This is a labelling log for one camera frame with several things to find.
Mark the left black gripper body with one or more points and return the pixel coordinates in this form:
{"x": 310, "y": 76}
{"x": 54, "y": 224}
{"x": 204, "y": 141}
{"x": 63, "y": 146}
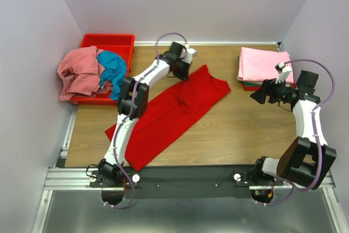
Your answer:
{"x": 180, "y": 69}

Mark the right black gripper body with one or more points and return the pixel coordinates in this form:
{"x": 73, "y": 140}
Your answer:
{"x": 269, "y": 91}

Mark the red t shirt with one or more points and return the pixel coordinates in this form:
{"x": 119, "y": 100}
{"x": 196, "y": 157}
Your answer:
{"x": 167, "y": 117}

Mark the dusty pink t shirt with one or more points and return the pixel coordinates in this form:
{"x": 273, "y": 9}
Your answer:
{"x": 80, "y": 73}

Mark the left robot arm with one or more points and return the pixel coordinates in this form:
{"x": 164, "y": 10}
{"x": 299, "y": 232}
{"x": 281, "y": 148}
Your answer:
{"x": 133, "y": 101}

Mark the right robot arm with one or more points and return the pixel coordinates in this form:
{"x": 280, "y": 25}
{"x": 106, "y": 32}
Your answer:
{"x": 308, "y": 158}

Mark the folded red shirt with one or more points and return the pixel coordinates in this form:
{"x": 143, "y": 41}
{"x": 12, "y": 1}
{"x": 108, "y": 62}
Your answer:
{"x": 251, "y": 88}

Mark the folded green shirt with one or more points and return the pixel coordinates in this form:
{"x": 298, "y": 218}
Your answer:
{"x": 253, "y": 84}

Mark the folded light pink shirt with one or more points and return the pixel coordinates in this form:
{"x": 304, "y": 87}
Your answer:
{"x": 257, "y": 65}

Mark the red plastic bin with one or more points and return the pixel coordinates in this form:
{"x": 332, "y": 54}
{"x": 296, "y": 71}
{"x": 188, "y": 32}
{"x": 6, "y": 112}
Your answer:
{"x": 121, "y": 44}

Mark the blue t shirt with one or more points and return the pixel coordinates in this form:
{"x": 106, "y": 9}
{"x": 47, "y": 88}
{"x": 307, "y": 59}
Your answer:
{"x": 115, "y": 70}

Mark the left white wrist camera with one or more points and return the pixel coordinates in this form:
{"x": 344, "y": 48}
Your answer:
{"x": 188, "y": 54}

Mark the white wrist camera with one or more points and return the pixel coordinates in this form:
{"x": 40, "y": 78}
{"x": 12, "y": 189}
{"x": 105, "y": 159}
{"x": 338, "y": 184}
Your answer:
{"x": 284, "y": 71}
{"x": 188, "y": 54}

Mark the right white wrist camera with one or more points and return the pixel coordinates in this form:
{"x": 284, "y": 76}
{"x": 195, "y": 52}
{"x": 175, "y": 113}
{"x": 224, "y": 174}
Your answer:
{"x": 284, "y": 71}

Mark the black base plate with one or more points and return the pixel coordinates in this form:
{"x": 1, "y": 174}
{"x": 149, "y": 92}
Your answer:
{"x": 184, "y": 182}

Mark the aluminium frame rail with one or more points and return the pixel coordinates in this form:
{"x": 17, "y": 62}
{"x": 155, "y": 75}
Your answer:
{"x": 76, "y": 179}

